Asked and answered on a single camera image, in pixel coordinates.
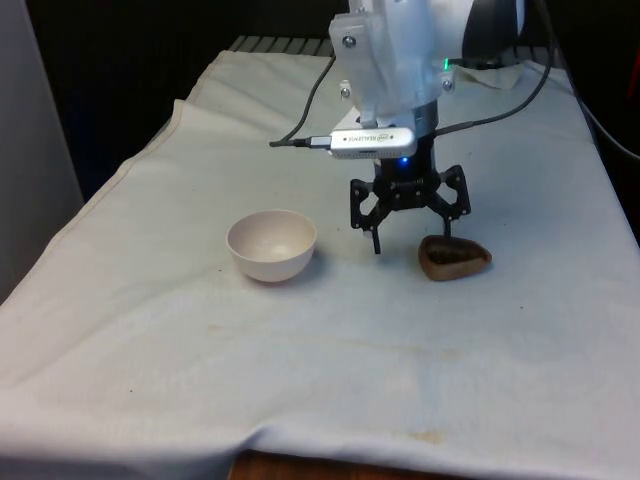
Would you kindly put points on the white bowl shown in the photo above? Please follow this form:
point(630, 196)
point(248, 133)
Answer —
point(271, 245)

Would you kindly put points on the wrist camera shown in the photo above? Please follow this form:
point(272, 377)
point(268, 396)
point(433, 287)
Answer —
point(372, 140)

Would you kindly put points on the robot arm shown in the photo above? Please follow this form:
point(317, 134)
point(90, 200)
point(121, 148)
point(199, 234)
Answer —
point(385, 55)

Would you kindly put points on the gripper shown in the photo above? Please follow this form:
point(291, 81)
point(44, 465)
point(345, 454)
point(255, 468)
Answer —
point(406, 180)

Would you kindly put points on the coffee beans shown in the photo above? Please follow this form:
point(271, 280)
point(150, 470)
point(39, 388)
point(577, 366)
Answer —
point(452, 254)

